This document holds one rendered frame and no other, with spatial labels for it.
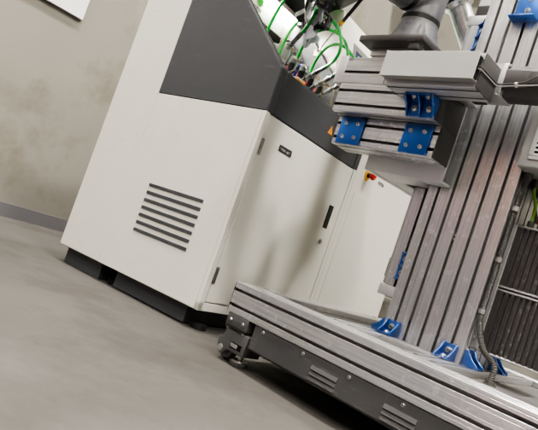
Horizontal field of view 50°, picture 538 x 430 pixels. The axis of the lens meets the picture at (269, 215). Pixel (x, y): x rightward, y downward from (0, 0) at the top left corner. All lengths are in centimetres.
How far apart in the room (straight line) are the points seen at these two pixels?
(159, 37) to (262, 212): 91
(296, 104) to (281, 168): 24
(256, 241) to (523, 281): 93
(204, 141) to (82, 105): 178
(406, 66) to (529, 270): 62
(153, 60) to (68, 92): 133
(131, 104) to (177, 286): 85
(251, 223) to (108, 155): 76
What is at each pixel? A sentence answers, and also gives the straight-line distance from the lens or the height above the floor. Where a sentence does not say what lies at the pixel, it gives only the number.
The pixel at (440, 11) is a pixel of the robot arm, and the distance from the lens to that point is 184.
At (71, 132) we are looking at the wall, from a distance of 378.
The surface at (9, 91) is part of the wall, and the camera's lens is 363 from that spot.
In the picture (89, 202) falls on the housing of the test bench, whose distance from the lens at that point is 251.
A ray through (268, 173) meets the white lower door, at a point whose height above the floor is 60.
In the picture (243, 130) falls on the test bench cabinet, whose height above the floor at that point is 70.
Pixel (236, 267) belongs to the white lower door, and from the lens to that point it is 205.
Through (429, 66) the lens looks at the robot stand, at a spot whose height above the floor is 91.
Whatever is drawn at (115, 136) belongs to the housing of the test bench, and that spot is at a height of 58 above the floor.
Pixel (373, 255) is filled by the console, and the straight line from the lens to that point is 288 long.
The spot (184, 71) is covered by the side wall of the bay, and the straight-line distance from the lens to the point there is 235.
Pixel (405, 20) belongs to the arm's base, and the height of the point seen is 111.
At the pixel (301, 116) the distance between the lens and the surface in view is 215.
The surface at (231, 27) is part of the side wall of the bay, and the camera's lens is 227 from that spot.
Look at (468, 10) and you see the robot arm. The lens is 247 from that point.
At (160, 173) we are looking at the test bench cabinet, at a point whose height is 48.
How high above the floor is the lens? 36
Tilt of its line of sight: 3 degrees up
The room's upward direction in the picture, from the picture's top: 19 degrees clockwise
